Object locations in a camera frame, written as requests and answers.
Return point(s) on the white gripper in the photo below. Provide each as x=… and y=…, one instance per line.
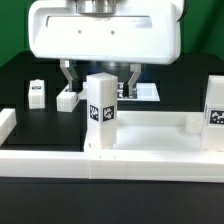
x=138, y=31

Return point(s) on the white desk tabletop tray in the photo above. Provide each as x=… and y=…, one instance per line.
x=156, y=132

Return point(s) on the white fiducial marker sheet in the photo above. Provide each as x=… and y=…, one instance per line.
x=146, y=90

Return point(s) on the white U-shaped obstacle fence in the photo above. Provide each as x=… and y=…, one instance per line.
x=207, y=167

